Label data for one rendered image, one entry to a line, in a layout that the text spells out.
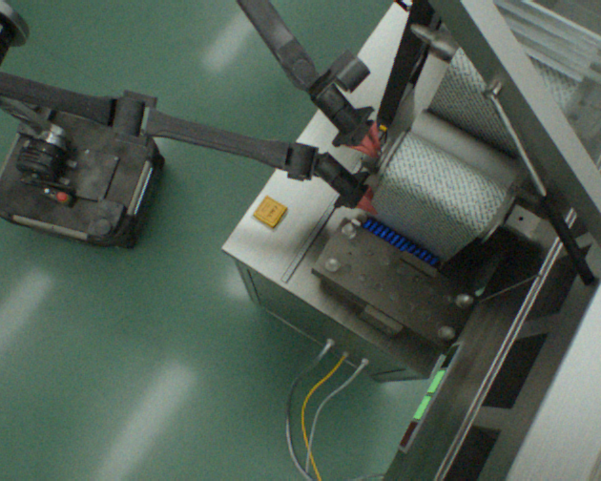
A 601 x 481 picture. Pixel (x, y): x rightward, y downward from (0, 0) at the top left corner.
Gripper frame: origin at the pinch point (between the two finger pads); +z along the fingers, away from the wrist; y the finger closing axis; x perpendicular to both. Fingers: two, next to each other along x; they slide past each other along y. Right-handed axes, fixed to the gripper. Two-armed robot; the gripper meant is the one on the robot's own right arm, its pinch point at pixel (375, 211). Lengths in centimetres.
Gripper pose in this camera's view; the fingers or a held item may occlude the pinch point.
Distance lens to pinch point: 130.0
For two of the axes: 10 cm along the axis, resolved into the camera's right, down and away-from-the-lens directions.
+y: -5.3, 8.1, -2.5
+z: 7.2, 5.9, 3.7
